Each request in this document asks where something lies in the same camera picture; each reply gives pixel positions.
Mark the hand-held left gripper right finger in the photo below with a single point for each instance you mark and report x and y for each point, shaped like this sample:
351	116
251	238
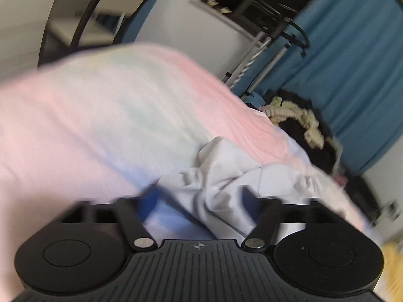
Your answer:
248	203

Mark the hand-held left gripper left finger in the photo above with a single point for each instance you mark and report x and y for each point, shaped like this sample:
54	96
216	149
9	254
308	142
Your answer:
149	201

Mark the light grey garment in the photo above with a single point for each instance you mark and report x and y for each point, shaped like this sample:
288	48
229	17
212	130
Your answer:
226	176

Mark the pile of black clothes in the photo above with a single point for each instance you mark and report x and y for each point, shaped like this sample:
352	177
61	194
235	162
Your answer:
314	154

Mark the green ruffled garment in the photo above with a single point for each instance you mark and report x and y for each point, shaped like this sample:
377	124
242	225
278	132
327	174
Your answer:
283	111

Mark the pastel tie-dye blanket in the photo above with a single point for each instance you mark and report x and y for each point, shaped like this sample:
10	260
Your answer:
94	116

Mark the black armchair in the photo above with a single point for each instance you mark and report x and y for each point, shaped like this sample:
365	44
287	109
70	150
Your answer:
365	195

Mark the garment steamer stand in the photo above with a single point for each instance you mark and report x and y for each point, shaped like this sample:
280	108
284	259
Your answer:
250	61

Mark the yellow plush toy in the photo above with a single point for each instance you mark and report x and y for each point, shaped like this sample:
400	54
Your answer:
393	264

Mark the wide blue curtain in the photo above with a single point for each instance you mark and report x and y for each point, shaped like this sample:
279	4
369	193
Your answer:
346	69

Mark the small cream plush item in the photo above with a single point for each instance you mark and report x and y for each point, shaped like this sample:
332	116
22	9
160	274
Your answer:
214	2
224	10

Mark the wall socket with charger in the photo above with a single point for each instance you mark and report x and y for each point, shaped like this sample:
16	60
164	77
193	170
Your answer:
391	209

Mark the beige chair with black frame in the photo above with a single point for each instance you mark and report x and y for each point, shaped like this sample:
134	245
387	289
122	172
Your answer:
89	8

